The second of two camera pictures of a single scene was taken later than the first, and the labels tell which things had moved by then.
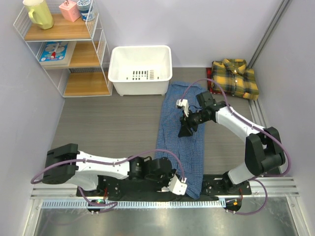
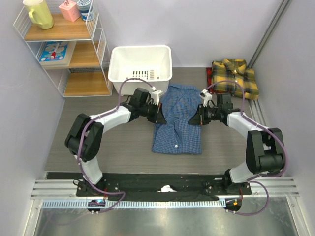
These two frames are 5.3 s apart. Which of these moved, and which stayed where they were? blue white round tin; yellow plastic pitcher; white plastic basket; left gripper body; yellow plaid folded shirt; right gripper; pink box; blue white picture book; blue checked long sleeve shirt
Moved: left gripper body; right gripper; blue checked long sleeve shirt
Stayed: yellow plaid folded shirt; pink box; blue white picture book; white plastic basket; yellow plastic pitcher; blue white round tin
